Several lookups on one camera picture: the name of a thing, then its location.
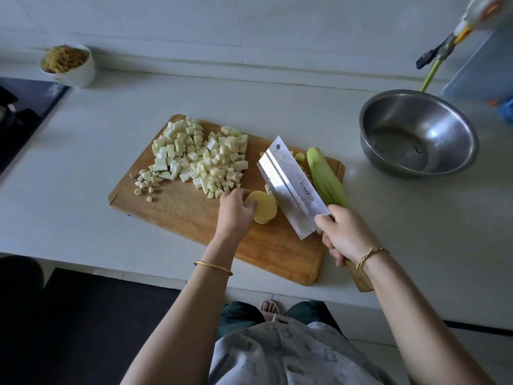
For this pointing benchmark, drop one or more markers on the person's right hand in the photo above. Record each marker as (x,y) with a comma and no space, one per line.
(346,232)

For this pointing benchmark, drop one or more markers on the person's left hand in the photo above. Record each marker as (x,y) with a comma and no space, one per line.
(234,220)

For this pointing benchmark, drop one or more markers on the yellow potato piece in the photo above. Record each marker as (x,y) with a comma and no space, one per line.
(263,207)

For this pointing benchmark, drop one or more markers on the peeled green cucumber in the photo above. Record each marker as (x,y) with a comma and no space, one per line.
(327,178)

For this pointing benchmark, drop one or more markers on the pile of white diced vegetable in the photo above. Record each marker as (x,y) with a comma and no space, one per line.
(220,160)

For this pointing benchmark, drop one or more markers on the peeled yellow potato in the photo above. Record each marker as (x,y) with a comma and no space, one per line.
(300,158)

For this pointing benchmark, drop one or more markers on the pile of garlic cloves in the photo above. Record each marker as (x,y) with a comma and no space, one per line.
(147,184)

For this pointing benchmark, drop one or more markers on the person's right forearm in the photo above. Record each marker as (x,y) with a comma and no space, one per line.
(425,324)

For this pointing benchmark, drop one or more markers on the person's left forearm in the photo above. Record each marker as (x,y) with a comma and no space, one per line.
(176,329)

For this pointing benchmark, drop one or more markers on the person's right foot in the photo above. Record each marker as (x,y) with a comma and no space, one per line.
(270,307)

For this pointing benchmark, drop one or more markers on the gold bangle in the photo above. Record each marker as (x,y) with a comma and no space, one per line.
(212,267)

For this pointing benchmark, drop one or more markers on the wooden cutting board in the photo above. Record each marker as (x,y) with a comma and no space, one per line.
(180,211)

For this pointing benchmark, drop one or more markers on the dark green trousers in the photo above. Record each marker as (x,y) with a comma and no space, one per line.
(239,315)

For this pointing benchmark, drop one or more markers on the white patterned garment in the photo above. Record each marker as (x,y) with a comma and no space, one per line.
(296,357)

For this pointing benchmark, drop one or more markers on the deep stainless steel bowl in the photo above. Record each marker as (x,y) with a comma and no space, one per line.
(449,124)

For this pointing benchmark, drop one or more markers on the black floor mat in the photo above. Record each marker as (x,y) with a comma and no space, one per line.
(88,332)

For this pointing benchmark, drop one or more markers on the dark green bottle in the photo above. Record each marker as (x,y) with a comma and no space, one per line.
(506,109)

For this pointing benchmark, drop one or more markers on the light blue plastic board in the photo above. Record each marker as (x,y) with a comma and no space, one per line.
(485,72)

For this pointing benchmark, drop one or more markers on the white bowl of noodles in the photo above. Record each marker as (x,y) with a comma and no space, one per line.
(68,64)

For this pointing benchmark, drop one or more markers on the black gas stove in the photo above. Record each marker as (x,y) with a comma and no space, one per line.
(22,120)

